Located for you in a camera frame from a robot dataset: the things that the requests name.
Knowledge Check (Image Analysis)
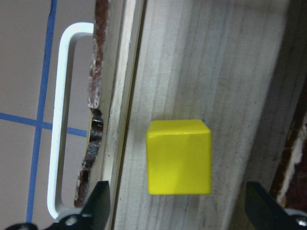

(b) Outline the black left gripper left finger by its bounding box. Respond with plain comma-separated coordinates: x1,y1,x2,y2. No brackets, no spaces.
51,181,110,230

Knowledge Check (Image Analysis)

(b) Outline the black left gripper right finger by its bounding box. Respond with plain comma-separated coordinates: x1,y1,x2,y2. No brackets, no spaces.
245,182,307,230

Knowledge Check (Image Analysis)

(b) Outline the dark brown wooden drawer cabinet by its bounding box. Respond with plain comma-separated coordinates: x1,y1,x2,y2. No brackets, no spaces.
270,81,307,213

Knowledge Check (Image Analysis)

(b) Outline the white metal drawer handle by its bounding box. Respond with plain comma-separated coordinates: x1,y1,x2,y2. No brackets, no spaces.
47,22,94,220

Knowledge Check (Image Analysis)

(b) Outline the yellow wooden cube block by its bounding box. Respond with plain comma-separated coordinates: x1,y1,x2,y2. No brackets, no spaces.
146,119,212,195

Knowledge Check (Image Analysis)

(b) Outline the light wood drawer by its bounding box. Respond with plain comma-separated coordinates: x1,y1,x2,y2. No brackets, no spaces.
90,0,307,230

